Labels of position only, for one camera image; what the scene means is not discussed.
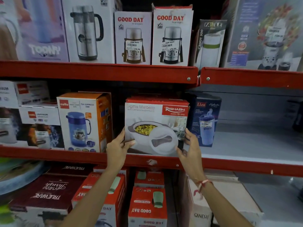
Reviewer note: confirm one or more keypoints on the dark box with white canister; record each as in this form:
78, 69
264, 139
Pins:
209, 44

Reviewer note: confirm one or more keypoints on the colourful round plastic item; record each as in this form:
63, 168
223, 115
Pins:
16, 174

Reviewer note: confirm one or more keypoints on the person's left thumb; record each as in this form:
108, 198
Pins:
129, 145

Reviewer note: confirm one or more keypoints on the red white casserole box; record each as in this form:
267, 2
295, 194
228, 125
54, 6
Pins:
156, 115

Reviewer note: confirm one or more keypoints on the long red metal shelf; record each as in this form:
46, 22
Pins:
94, 72

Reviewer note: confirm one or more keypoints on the white steel jug box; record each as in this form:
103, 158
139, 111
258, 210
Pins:
87, 33

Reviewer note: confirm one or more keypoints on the small white red-label box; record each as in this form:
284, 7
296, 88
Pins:
32, 92

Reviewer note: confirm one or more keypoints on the orange white blue jug box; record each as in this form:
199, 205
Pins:
80, 125

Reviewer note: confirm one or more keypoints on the purple bottle box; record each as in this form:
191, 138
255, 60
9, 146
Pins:
40, 30

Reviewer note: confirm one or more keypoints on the red thread wrist band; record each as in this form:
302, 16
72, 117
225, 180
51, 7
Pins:
201, 184

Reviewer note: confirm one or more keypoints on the dark blue bottle box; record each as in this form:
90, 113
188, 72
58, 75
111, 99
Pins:
206, 120

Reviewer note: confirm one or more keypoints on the large grey blender box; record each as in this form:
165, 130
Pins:
262, 35

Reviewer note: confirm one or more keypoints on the flat maroon gift box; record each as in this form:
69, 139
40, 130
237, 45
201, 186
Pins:
71, 168

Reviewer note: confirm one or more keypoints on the red grey metal shelf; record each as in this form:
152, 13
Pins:
236, 163

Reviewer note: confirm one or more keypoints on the person's right thumb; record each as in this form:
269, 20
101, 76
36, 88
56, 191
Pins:
181, 154

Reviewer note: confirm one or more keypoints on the red box with green flask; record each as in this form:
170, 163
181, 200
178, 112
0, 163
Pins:
123, 169
148, 205
149, 179
113, 198

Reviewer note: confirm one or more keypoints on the small white steel flask box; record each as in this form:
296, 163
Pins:
133, 37

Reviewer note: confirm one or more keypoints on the green plastic item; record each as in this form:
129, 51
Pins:
7, 216

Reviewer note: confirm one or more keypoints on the white kettle box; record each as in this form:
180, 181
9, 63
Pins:
7, 115

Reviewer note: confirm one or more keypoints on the white cardboard box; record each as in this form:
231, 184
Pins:
236, 200

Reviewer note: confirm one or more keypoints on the white box with flask picture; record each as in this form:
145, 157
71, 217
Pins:
42, 127

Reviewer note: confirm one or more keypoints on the person's left hand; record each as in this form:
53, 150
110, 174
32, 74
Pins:
116, 153

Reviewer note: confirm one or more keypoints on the large maroon gift box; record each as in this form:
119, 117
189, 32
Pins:
47, 191

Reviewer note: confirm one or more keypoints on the tall white steel flask box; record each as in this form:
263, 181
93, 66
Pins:
172, 37

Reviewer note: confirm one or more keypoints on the short red metal shelf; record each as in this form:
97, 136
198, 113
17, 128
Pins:
251, 77

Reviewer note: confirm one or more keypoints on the person's right hand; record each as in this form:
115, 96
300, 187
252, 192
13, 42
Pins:
193, 160

